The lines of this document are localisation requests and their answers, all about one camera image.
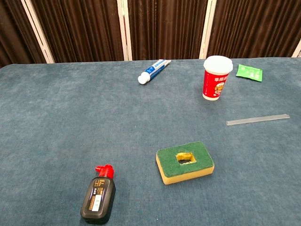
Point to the dark brown pleated curtain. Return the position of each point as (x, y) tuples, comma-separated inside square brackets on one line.
[(80, 28), (254, 26), (14, 28), (164, 28)]

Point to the white partition frame post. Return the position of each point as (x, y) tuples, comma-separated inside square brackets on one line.
[(127, 47), (39, 35), (297, 50), (207, 35)]

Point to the green foil packet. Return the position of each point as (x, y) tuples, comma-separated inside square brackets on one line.
[(249, 72)]

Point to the red cup with white lid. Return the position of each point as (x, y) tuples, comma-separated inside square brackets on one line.
[(217, 63)]

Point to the green yellow sponge with hole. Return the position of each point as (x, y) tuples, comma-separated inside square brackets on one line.
[(200, 155)]

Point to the black ink bottle red cap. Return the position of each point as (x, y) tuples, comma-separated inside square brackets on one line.
[(98, 200)]

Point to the white blue toothpaste tube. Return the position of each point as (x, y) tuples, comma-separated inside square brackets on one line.
[(154, 69)]

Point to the red paper cup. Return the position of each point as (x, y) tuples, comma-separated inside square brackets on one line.
[(215, 84)]

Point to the blue velvet table cover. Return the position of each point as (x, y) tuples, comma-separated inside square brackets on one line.
[(70, 117)]

